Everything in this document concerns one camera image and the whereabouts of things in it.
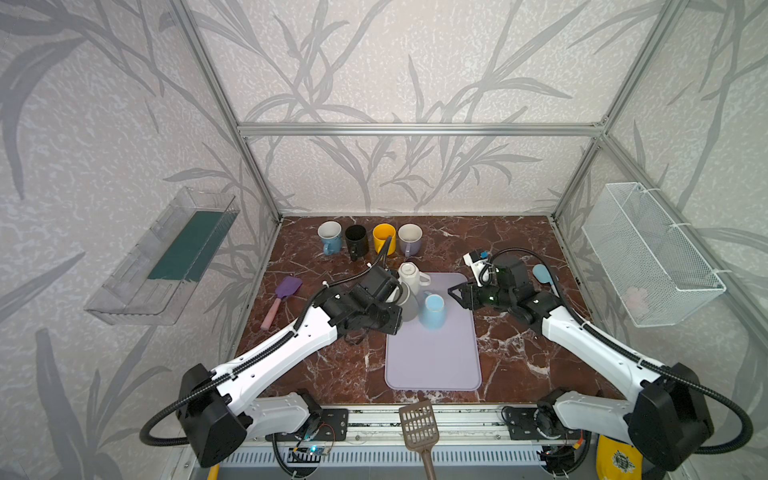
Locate white wire basket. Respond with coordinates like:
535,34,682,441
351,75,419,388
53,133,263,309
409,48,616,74
582,182,727,328

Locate brown slotted spatula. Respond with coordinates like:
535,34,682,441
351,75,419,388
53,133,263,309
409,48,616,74
398,400,440,480

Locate yellow mug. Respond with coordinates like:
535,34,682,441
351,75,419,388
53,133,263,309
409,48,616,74
372,223,397,256

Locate lavender tray mat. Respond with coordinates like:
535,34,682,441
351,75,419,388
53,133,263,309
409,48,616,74
385,272,481,391

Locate black mug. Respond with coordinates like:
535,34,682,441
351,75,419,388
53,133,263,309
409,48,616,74
344,224,369,261

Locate teal patterned mug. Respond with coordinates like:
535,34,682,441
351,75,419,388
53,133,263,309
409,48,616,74
317,221,343,256

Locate purple mug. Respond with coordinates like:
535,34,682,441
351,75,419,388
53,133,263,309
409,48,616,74
398,223,423,258

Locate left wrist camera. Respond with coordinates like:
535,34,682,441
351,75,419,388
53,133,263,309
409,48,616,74
361,266,399,302

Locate white faceted mug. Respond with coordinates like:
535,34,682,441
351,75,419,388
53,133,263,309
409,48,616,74
398,262,432,296

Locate light blue mug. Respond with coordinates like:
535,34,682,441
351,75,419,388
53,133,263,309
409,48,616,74
419,292,446,330

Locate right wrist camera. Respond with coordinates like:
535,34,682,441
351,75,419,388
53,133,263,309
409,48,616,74
463,250,493,287

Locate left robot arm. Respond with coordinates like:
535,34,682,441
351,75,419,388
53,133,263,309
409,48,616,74
139,250,403,468

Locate clear plastic shelf bin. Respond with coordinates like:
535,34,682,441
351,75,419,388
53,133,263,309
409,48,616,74
85,187,240,326

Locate yellow work glove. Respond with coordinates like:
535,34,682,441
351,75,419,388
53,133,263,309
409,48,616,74
595,436,643,480

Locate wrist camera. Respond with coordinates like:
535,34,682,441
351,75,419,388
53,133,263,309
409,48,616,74
361,266,399,302
463,250,493,287

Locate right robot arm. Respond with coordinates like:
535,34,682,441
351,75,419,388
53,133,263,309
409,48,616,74
448,247,754,472

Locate grey mug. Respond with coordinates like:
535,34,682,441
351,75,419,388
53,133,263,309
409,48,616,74
389,282,419,323

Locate light blue spatula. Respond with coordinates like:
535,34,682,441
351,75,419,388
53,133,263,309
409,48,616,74
533,264,555,288

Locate purple spatula pink handle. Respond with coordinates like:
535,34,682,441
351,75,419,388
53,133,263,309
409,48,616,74
260,276,303,331

